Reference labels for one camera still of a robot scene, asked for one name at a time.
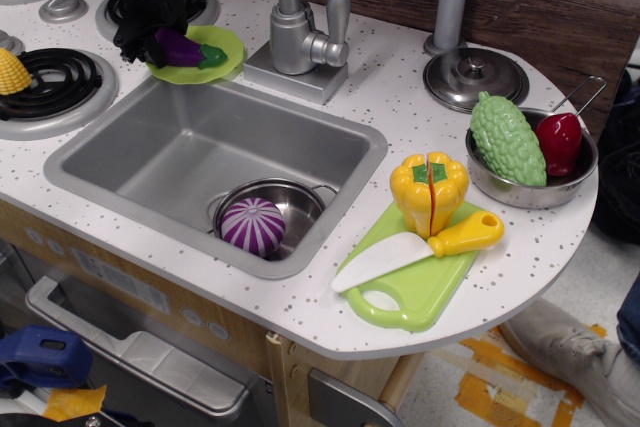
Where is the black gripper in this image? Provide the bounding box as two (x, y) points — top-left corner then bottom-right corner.
(113, 0), (188, 68)

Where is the purple toy eggplant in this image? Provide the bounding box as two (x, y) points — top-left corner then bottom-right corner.
(155, 27), (228, 70)

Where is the green plastic plate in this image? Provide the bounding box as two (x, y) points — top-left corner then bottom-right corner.
(146, 25), (244, 85)

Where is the black rear stove burner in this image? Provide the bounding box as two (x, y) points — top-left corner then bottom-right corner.
(95, 0), (220, 42)

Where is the black stove burner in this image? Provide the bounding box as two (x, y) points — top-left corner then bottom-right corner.
(1, 48), (118, 141)
(95, 0), (220, 42)

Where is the grey stove knob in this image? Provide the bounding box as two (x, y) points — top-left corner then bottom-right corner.
(39, 0), (88, 24)

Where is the black front stove burner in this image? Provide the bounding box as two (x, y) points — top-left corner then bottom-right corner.
(1, 48), (118, 141)

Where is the grey toy sink basin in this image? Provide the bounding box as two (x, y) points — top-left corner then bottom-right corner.
(44, 78), (387, 279)

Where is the silver toy faucet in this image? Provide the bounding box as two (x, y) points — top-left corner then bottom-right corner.
(243, 0), (351, 104)

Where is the grey left edge knob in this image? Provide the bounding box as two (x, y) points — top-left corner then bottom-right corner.
(0, 30), (24, 55)

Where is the yellow toy corn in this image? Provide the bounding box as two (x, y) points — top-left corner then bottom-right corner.
(0, 48), (32, 95)

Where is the purple striped toy onion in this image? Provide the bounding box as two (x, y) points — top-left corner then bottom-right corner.
(220, 197), (286, 258)

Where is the small steel pot in sink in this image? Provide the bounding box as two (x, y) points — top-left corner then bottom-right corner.
(209, 178), (337, 261)

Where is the silver pot lid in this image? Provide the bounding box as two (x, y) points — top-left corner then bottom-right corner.
(423, 47), (529, 113)

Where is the silver vertical pole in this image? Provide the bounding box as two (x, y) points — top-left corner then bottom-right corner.
(424, 0), (466, 56)

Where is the yellow toy bell pepper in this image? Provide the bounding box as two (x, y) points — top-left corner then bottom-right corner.
(390, 152), (470, 239)

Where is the blue clamp tool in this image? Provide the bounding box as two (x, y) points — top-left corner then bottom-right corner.
(1, 325), (93, 389)

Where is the green toy bitter gourd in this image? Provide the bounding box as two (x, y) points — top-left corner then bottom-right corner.
(470, 91), (547, 187)

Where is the green plastic cutting board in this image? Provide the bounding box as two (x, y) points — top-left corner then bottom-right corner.
(337, 200), (485, 334)

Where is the red toy pepper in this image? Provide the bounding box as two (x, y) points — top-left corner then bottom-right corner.
(535, 113), (583, 177)

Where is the grey shoe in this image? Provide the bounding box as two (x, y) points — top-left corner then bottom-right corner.
(499, 299), (639, 426)

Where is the blue jeans leg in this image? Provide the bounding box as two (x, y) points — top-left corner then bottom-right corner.
(617, 276), (640, 367)

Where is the silver oven door handle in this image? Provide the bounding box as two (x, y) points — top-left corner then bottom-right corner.
(25, 277), (277, 426)

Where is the steel pan with wire handle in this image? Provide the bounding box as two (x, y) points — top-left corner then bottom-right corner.
(466, 106), (598, 209)

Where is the yellow handled toy knife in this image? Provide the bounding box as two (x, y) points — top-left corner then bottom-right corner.
(331, 211), (505, 293)

